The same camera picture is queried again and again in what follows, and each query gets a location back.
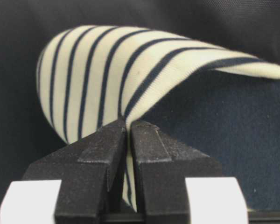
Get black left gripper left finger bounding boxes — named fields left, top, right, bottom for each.
left=0, top=119, right=127, bottom=224

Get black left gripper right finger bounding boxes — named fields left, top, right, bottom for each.
left=129, top=120, right=249, bottom=224

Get striped cream navy slipper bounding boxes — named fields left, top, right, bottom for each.
left=36, top=26, right=280, bottom=210

